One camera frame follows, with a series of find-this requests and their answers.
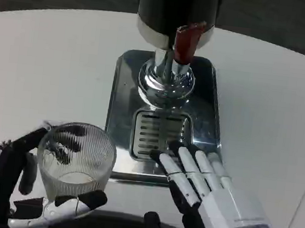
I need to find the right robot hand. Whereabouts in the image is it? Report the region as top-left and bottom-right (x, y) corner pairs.
(141, 138), (295, 228)

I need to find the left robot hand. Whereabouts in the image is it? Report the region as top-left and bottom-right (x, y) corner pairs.
(0, 114), (117, 228)

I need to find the clear ribbed glass cup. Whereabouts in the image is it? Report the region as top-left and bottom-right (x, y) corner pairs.
(32, 118), (120, 208)

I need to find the slotted steel drain grid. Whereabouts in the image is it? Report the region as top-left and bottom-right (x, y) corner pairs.
(128, 108), (197, 166)

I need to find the steel drip tray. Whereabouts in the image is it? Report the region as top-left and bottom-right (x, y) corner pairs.
(99, 46), (231, 193)

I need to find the black drink dispenser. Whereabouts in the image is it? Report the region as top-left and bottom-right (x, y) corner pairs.
(124, 0), (220, 115)

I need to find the red tap handle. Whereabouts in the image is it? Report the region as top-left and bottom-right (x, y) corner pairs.
(171, 18), (208, 66)

